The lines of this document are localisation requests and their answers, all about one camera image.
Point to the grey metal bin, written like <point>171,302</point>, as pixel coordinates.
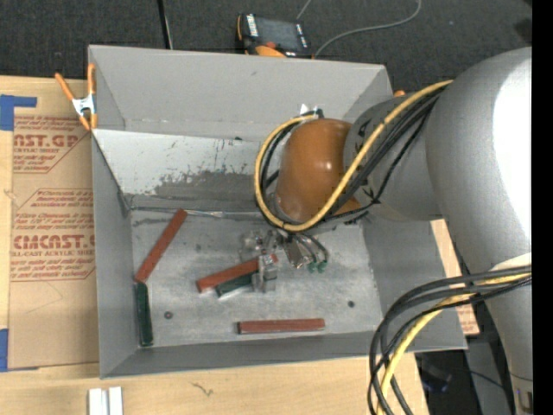
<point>259,311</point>

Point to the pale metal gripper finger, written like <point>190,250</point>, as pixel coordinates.
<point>260,240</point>
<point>268,279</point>

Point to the dark green flat block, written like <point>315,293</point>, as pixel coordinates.
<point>144,316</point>
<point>235,284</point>

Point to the red-brown flat block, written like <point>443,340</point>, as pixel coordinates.
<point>160,245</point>
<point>281,326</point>
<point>229,275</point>

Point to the brown cardboard board red print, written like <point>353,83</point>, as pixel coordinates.
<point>52,214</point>

